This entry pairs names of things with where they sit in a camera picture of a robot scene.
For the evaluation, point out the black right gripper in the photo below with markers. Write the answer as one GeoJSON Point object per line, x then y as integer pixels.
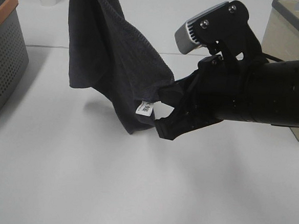
{"type": "Point", "coordinates": [214, 92]}

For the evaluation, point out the dark grey towel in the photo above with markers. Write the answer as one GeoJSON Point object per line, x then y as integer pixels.
{"type": "Point", "coordinates": [109, 54]}

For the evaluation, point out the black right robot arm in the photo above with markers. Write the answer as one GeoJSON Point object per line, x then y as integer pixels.
{"type": "Point", "coordinates": [265, 93]}

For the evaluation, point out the beige storage bin grey rim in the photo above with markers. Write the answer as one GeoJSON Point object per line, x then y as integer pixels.
{"type": "Point", "coordinates": [286, 29]}

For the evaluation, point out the grey perforated basket orange rim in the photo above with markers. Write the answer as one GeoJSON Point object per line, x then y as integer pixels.
{"type": "Point", "coordinates": [13, 53]}

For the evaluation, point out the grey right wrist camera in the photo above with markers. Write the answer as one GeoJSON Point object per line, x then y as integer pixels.
{"type": "Point", "coordinates": [222, 29]}

